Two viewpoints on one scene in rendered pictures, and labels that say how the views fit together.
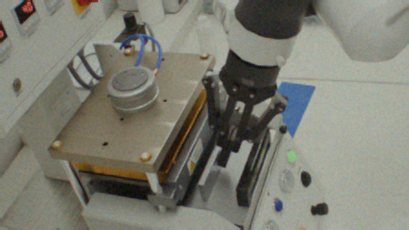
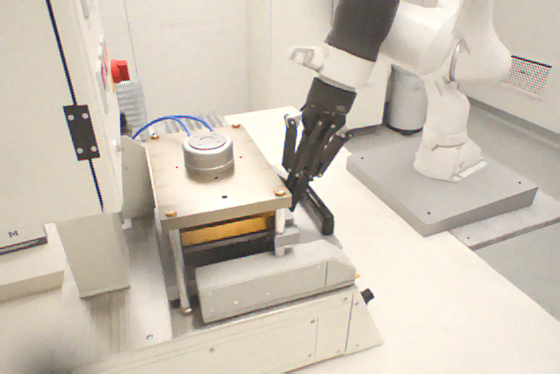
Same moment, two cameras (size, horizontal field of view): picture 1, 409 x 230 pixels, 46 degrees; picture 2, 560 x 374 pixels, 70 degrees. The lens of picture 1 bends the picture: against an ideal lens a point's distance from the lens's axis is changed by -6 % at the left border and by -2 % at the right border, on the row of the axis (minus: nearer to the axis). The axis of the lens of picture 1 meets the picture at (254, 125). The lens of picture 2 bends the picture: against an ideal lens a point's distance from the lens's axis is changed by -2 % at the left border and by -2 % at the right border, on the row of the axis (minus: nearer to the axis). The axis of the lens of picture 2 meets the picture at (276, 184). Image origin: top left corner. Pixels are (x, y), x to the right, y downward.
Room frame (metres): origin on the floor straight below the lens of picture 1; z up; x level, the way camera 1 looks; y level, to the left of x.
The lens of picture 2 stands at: (0.13, 0.46, 1.42)
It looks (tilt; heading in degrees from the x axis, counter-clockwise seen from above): 31 degrees down; 321
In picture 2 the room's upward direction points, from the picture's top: straight up
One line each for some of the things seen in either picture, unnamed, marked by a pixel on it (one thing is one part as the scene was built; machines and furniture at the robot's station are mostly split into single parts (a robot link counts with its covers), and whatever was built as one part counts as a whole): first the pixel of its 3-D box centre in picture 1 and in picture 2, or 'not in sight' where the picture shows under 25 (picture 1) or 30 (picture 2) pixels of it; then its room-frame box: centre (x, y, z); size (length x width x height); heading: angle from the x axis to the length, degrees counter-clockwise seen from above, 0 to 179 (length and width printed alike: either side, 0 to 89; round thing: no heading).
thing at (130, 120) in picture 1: (128, 101); (189, 173); (0.67, 0.21, 1.08); 0.31 x 0.24 x 0.13; 160
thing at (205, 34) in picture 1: (206, 38); not in sight; (1.29, 0.11, 0.82); 0.05 x 0.05 x 0.14
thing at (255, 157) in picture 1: (254, 164); (312, 203); (0.58, 0.01, 0.99); 0.15 x 0.02 x 0.04; 160
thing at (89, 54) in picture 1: (89, 72); (18, 212); (1.18, 0.45, 0.83); 0.23 x 0.12 x 0.07; 167
